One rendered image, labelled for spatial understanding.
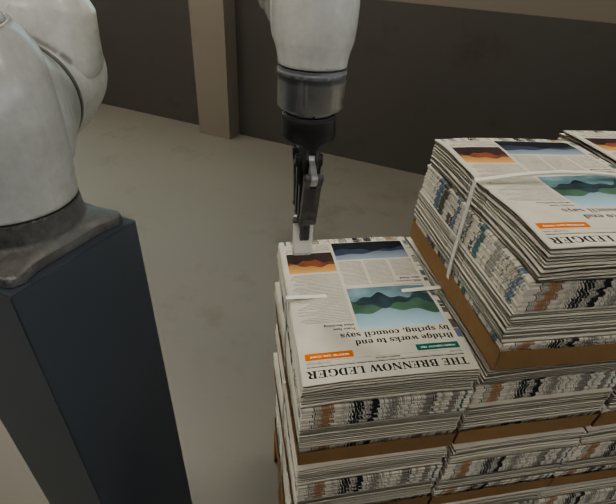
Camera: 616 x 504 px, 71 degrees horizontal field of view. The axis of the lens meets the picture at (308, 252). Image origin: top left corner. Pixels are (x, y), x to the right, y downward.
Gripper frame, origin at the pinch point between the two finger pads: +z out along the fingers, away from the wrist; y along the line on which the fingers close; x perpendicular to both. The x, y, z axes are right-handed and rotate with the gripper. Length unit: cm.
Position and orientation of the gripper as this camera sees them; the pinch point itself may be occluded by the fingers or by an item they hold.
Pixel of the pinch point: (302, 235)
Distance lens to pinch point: 70.6
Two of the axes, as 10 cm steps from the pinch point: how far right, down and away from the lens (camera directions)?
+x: -9.8, 0.5, -1.7
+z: -0.6, 8.2, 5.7
